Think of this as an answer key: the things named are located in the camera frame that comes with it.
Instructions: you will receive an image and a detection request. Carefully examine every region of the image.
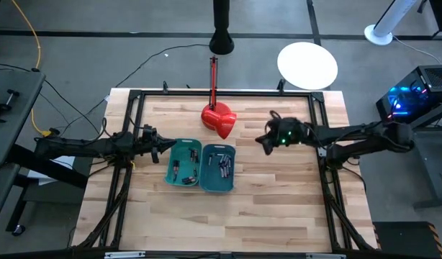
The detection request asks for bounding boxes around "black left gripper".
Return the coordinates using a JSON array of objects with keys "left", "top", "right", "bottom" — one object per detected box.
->
[{"left": 134, "top": 124, "right": 178, "bottom": 165}]

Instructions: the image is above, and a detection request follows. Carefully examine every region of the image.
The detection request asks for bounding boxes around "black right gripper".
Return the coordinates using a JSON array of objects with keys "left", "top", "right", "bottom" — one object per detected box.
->
[{"left": 255, "top": 117, "right": 310, "bottom": 156}]

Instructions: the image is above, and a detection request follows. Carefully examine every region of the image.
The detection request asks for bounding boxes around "green plastic bin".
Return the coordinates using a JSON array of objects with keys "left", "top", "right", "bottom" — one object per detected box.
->
[{"left": 164, "top": 138, "right": 203, "bottom": 187}]

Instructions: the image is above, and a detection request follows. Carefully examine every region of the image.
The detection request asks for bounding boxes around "blue plastic bin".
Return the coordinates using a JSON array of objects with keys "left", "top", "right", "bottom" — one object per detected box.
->
[{"left": 199, "top": 143, "right": 237, "bottom": 193}]

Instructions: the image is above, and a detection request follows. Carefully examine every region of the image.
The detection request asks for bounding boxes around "white round table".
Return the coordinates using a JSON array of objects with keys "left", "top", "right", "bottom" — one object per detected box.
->
[{"left": 277, "top": 42, "right": 339, "bottom": 91}]

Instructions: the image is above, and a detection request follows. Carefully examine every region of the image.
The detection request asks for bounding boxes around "black pole stand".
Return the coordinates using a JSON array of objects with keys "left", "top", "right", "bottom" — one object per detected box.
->
[{"left": 209, "top": 0, "right": 235, "bottom": 55}]

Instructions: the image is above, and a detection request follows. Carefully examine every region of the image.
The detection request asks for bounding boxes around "white box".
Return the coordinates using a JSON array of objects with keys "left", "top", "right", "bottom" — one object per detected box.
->
[{"left": 26, "top": 154, "right": 76, "bottom": 186}]

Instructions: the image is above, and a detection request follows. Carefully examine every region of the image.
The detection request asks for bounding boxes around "grey work table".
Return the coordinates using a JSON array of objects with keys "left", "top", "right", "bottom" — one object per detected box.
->
[{"left": 0, "top": 70, "right": 46, "bottom": 231}]

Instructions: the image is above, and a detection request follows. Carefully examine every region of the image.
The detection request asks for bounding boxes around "black computer with coloured lights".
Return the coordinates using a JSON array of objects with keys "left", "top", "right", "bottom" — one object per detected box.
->
[{"left": 375, "top": 64, "right": 442, "bottom": 126}]

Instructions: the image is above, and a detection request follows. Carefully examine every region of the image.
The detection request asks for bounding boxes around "grey metal side table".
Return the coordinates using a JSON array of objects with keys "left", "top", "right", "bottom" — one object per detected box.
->
[{"left": 386, "top": 100, "right": 442, "bottom": 210}]

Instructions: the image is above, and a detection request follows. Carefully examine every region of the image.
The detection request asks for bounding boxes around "white tower fan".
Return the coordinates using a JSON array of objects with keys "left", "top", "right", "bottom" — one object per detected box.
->
[{"left": 364, "top": 0, "right": 420, "bottom": 47}]

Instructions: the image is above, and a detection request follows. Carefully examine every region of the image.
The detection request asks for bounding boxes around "black clamp tool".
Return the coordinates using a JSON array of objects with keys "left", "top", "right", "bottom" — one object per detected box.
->
[{"left": 0, "top": 88, "right": 20, "bottom": 124}]

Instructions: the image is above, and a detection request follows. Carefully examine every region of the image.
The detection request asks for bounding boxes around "black box with striped edge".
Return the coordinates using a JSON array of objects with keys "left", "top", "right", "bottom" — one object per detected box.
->
[{"left": 371, "top": 221, "right": 442, "bottom": 259}]

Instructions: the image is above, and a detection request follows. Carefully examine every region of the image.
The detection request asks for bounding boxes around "black floor cable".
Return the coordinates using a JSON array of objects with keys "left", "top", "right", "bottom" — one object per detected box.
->
[{"left": 58, "top": 43, "right": 211, "bottom": 137}]

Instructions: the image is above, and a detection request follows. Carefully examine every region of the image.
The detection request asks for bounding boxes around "silver metal bracket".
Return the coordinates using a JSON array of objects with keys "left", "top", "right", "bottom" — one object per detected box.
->
[
  {"left": 104, "top": 251, "right": 146, "bottom": 259},
  {"left": 305, "top": 253, "right": 347, "bottom": 259}
]

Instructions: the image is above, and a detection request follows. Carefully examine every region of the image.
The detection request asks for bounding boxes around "yellow power cable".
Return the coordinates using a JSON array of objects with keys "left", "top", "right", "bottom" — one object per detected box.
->
[{"left": 10, "top": 0, "right": 62, "bottom": 140}]

